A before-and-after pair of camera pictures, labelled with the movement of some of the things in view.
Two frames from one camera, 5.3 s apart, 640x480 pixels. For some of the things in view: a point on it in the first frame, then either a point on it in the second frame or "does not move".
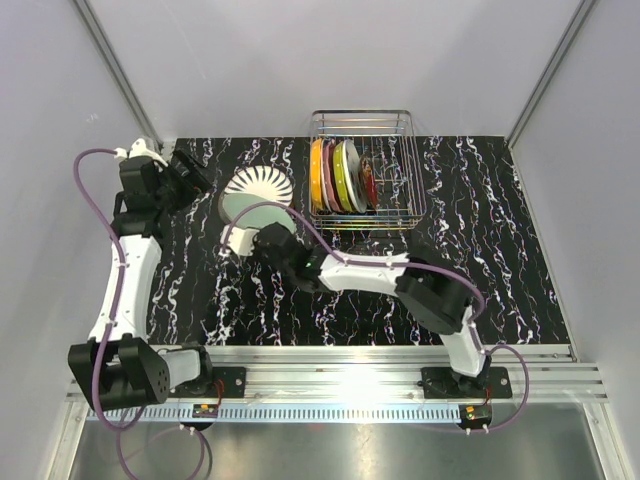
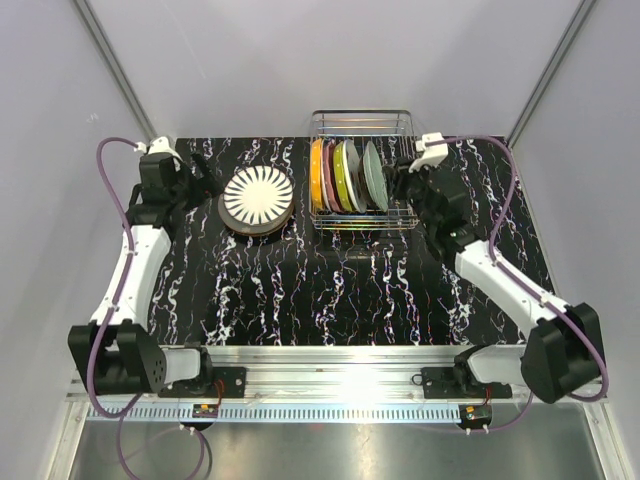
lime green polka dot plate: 340,186 does not move
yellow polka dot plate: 315,174 does not move
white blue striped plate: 263,181 does not move
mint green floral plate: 230,205 to 375,175
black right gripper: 256,249 to 398,176
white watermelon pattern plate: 354,175 does not move
